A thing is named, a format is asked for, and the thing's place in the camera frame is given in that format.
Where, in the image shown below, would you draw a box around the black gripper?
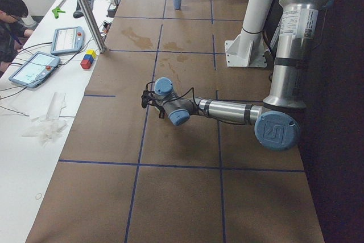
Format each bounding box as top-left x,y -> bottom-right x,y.
141,90 -> 155,109

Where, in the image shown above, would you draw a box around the blue plastic cup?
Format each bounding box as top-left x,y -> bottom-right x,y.
173,0 -> 182,10

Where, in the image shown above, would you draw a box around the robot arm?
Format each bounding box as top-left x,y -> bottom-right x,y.
141,0 -> 330,151

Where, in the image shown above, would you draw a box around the red block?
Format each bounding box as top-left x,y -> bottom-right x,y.
80,59 -> 92,69

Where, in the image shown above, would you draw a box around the blue block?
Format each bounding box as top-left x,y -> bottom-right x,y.
83,54 -> 94,63

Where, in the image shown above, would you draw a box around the yellow block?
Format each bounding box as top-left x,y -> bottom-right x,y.
86,50 -> 97,59

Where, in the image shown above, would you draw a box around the far teach pendant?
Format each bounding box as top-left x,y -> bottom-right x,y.
50,26 -> 84,56

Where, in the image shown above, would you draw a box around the teach pendant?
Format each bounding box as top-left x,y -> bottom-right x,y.
9,51 -> 60,88
50,26 -> 84,56

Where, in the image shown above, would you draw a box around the crumpled white tissues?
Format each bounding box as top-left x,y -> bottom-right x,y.
21,92 -> 68,146

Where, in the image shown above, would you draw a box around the black computer mouse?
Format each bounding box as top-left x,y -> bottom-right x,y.
73,10 -> 84,19

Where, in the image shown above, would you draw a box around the near teach pendant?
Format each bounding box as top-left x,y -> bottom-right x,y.
9,51 -> 60,88

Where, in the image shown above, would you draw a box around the green plastic tool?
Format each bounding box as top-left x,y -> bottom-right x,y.
52,7 -> 65,19

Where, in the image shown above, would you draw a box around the seated person in black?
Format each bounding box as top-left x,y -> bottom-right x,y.
1,0 -> 34,76

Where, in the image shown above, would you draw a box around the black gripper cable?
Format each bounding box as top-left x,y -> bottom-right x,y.
141,81 -> 200,118

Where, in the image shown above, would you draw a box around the aluminium frame post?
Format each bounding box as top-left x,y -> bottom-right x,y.
77,0 -> 106,53

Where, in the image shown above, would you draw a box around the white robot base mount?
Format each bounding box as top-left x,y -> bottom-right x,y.
225,0 -> 272,68

